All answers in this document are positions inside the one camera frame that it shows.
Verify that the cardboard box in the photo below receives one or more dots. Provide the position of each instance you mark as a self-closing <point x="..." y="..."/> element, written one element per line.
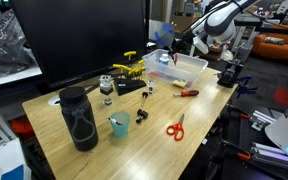
<point x="182" y="21"/>

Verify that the black water bottle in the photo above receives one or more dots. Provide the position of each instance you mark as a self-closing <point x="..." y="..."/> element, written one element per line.
<point x="80" y="123"/>

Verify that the yellow sponge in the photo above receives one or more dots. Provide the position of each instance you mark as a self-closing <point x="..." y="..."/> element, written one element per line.
<point x="178" y="83"/>

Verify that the black camera clamp mount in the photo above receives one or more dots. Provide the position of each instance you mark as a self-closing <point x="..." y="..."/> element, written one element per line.
<point x="142" y="115"/>

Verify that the small clear acrylic piece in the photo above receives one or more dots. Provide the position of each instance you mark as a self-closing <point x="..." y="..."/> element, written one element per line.
<point x="151" y="86"/>

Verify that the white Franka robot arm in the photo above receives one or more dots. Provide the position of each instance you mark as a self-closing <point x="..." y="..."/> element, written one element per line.
<point x="220" y="20"/>

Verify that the clear plastic storage box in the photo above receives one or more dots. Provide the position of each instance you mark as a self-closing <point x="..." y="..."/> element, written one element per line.
<point x="194" y="70"/>

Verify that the black white marker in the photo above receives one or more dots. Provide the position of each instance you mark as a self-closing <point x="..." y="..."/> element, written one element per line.
<point x="115" y="121"/>

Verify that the red box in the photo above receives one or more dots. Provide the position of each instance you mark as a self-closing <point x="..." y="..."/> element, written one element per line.
<point x="285" y="96"/>

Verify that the orange sofa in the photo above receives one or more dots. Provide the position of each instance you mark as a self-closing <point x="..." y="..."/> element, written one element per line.
<point x="277" y="50"/>

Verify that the orange scissors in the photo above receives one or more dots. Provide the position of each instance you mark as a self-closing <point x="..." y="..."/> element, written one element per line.
<point x="176" y="129"/>

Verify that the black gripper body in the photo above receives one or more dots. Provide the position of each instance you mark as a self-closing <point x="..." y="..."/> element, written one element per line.
<point x="185" y="41"/>

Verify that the blue spring clamp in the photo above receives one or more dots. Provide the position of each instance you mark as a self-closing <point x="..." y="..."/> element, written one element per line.
<point x="245" y="88"/>

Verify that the red thin item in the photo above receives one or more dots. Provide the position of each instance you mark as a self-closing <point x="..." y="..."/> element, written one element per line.
<point x="159" y="75"/>

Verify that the black hex key stand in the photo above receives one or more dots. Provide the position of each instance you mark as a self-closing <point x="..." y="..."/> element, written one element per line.
<point x="129" y="86"/>

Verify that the thin black hand tool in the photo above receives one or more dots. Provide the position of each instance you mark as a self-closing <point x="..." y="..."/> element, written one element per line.
<point x="144" y="97"/>

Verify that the large black monitor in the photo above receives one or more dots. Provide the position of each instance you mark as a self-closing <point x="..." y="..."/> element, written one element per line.
<point x="84" y="36"/>

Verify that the long aluminium extrusion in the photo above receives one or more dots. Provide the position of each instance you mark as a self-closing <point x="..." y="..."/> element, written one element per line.
<point x="274" y="156"/>

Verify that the white cabinet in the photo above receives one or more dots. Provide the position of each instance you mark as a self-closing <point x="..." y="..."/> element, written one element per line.
<point x="4" y="153"/>

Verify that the black bench vise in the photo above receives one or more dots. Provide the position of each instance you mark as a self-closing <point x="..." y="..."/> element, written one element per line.
<point x="230" y="74"/>

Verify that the grey plastic bag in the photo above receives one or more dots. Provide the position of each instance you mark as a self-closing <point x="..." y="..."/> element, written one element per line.
<point x="4" y="53"/>

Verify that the white bottle blue cap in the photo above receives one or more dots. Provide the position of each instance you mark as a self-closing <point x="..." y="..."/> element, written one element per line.
<point x="164" y="60"/>

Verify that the blue grey face shield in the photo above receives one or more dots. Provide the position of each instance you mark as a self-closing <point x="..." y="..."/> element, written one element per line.
<point x="164" y="33"/>

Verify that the short aluminium extrusion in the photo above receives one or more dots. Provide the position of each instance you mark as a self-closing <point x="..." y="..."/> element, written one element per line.
<point x="262" y="120"/>

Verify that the teal plastic cup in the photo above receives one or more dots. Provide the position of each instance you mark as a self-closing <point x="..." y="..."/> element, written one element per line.
<point x="120" y="128"/>

